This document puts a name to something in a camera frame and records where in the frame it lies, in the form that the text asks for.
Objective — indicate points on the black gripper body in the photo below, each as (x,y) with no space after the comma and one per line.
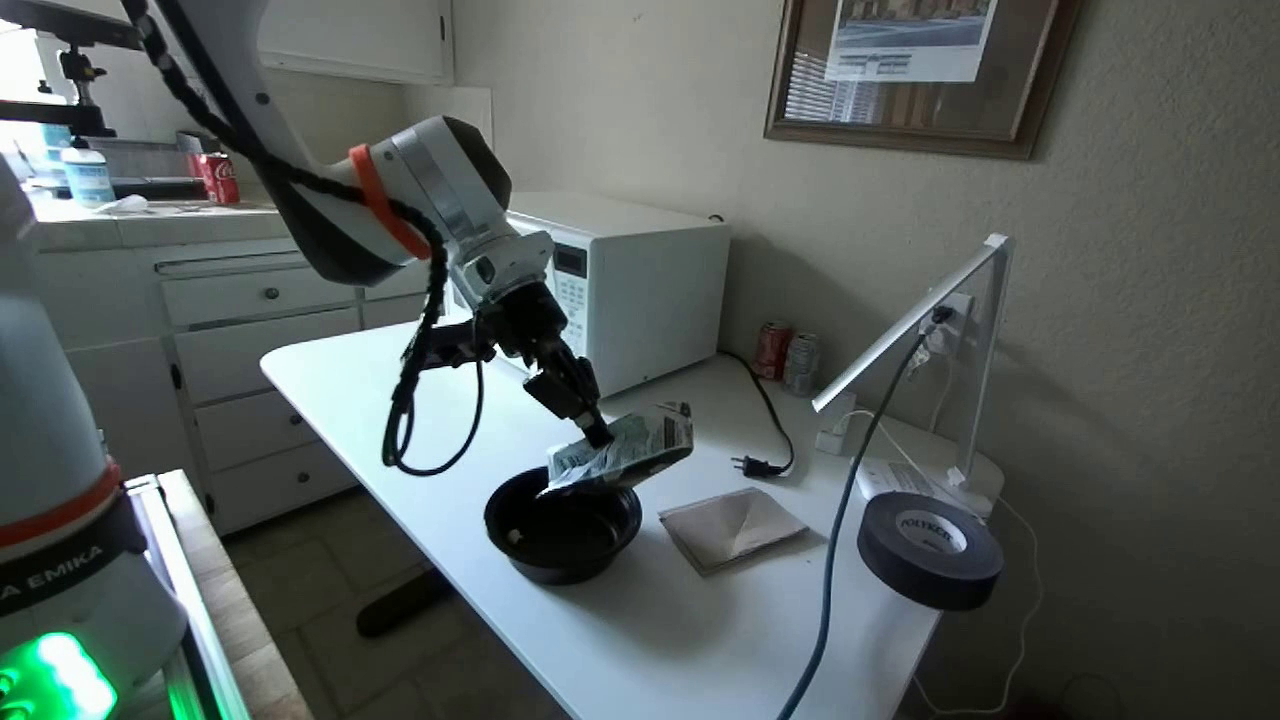
(527,327)

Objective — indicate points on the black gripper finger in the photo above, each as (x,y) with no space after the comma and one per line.
(593,387)
(556,402)

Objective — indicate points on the crinkled silver foil packet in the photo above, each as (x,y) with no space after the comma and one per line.
(642,442)

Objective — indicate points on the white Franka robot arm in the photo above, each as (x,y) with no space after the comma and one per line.
(426,173)

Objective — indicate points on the black round bowl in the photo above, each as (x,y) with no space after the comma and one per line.
(562,542)

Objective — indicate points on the white microwave oven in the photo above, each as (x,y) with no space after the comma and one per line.
(642,285)

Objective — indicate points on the red patterned container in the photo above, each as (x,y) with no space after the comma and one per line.
(773,349)

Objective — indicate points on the grey folded napkin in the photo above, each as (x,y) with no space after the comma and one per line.
(735,525)

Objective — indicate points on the white small container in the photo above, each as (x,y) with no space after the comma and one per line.
(804,362)

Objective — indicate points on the black table foot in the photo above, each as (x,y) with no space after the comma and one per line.
(406,600)

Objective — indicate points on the white desk lamp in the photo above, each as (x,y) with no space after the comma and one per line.
(864,362)

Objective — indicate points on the white base cabinet with drawers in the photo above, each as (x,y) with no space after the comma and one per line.
(243,299)

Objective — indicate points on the red soda can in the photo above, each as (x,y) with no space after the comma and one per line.
(217,179)

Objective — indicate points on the black tape roll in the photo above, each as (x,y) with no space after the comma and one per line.
(930,545)

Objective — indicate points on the wooden robot platform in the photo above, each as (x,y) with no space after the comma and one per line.
(254,643)

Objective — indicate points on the blue-tinted plastic bottle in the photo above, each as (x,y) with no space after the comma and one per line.
(84,173)

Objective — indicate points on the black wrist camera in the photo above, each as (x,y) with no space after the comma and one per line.
(453,347)

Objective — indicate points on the white wall cabinet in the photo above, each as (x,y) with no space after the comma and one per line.
(362,43)

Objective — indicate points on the white wall outlet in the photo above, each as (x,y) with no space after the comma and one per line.
(952,321)

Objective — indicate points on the green-lit metal rail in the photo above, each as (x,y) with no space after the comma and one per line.
(186,600)

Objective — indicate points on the brown framed wall picture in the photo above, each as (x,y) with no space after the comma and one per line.
(920,74)

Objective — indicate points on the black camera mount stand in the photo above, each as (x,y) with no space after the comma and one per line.
(80,65)

